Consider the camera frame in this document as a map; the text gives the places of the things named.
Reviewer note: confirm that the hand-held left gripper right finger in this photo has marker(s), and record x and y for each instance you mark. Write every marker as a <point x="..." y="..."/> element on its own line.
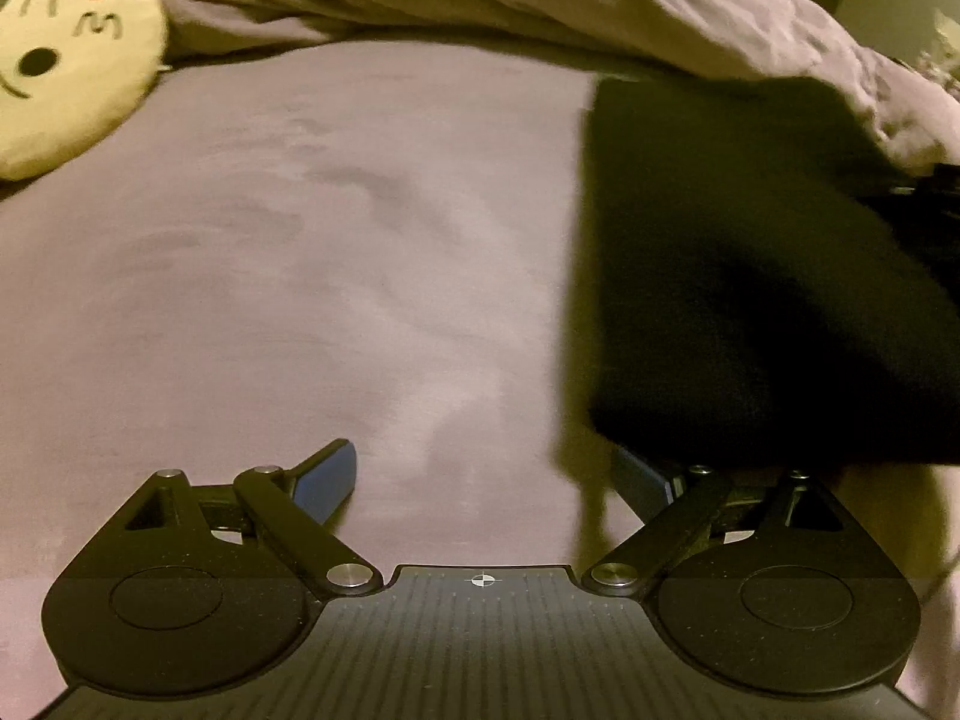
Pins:
<point x="646" y="484"/>

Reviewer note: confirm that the yellow emoji face pillow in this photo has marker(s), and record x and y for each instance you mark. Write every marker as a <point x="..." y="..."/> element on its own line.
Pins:
<point x="67" y="67"/>

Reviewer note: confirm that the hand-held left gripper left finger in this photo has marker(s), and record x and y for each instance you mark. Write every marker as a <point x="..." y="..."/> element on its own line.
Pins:
<point x="326" y="476"/>

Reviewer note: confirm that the black knit garment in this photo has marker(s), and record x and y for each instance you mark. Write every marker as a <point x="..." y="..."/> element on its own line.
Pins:
<point x="735" y="277"/>

